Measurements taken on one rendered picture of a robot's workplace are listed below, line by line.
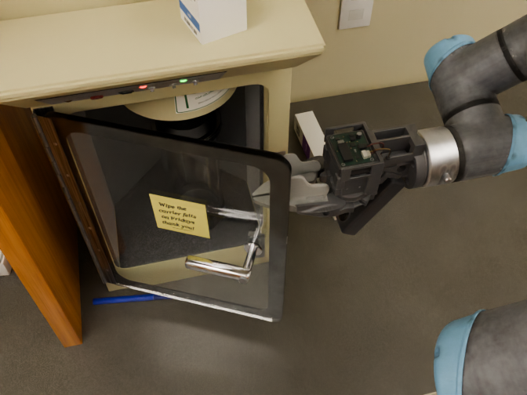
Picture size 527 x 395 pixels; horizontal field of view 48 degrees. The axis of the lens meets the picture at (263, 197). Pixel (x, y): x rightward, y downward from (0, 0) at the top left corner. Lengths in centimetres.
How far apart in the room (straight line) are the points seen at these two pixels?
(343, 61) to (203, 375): 76
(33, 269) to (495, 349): 58
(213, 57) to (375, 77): 90
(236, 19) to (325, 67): 79
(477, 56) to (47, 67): 52
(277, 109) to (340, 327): 42
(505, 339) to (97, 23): 50
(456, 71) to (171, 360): 63
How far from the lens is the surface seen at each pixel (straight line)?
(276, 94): 78
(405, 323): 106
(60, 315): 97
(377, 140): 73
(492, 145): 79
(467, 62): 82
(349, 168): 69
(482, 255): 117
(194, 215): 77
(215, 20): 59
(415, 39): 141
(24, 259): 84
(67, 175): 81
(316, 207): 73
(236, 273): 77
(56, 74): 59
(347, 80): 142
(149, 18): 64
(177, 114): 79
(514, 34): 81
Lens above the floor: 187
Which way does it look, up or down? 52 degrees down
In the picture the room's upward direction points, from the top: straight up
